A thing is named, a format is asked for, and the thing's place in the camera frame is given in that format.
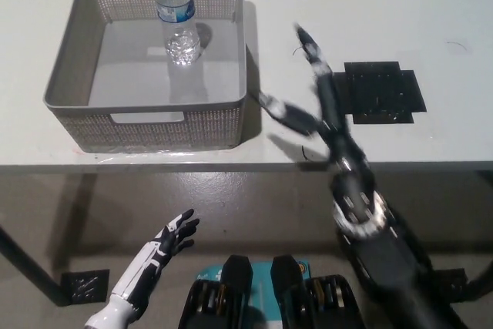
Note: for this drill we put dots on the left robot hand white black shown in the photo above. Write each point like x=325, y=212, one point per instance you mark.
x=154, y=256

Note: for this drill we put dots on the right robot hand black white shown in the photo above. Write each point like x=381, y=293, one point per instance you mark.
x=339, y=140

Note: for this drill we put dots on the clear plastic water bottle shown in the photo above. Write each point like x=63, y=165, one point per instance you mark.
x=178, y=24

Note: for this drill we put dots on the black floor tape patch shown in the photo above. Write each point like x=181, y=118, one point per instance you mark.
x=84, y=286
x=456, y=277

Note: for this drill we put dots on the robot body black teal blocks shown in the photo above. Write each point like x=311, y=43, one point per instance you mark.
x=265, y=298

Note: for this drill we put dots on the black metal table leg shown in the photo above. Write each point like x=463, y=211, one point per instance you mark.
x=481, y=275
x=34, y=267

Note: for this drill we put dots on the grey perforated plastic basket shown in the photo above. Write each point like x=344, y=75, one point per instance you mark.
x=135, y=82

